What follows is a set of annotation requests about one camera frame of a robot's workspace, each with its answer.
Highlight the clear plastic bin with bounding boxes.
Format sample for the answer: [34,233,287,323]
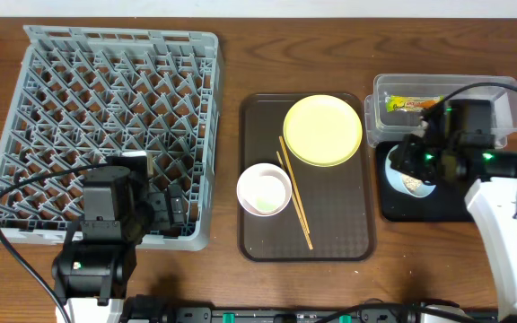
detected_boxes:
[364,74,517,148]

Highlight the food scraps on plate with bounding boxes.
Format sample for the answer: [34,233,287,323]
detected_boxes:
[400,174,424,194]

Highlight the green orange snack wrapper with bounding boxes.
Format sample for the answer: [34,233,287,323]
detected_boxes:
[385,95,443,112]

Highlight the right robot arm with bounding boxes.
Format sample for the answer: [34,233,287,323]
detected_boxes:
[390,99,517,322]

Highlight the wooden chopstick upper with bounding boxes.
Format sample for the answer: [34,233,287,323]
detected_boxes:
[278,135,311,234]

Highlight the grey plastic dish rack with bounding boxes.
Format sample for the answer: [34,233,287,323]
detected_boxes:
[0,25,223,251]

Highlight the black rectangular tray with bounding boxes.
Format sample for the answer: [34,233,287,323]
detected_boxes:
[375,142,473,223]

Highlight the wooden chopstick lower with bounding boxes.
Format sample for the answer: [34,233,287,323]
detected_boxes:
[276,151,313,250]

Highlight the yellow round plate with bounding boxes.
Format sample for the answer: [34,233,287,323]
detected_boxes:
[283,94,363,167]

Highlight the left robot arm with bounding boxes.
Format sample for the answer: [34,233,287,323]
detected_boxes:
[52,151,186,322]

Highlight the light blue small plate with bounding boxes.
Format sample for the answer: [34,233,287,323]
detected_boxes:
[384,145,436,198]

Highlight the white pink bowl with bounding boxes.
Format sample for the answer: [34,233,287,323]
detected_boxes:
[236,163,292,217]

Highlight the wooden chopstick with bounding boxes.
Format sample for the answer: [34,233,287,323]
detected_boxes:
[276,151,313,250]
[278,135,311,234]

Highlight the dark brown serving tray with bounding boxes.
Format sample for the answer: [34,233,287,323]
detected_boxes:
[238,93,376,262]

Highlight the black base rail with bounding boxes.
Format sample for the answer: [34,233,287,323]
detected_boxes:
[119,295,498,323]

